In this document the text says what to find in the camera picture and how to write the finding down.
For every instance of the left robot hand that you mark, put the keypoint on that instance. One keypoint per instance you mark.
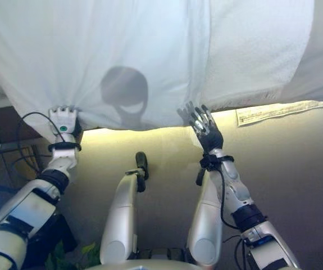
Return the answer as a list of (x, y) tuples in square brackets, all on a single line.
[(64, 121)]

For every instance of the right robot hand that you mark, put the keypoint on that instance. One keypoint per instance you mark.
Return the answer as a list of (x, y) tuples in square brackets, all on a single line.
[(210, 137)]

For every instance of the white duvet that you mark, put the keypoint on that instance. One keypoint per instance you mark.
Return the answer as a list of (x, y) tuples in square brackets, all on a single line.
[(93, 42)]

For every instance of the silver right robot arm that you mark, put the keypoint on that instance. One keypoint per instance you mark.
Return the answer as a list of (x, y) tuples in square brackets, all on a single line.
[(240, 191)]

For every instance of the white printed bed label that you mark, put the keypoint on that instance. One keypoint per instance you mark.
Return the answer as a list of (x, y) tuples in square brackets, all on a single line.
[(279, 111)]

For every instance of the silver right robot leg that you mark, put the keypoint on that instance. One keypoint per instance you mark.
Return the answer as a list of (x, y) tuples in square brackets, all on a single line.
[(204, 225)]

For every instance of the green leafy plant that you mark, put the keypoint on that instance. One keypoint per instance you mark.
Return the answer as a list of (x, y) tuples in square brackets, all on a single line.
[(63, 257)]

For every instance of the brown upholstered bed frame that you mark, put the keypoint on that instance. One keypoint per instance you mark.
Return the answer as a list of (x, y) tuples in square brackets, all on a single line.
[(1, 123)]

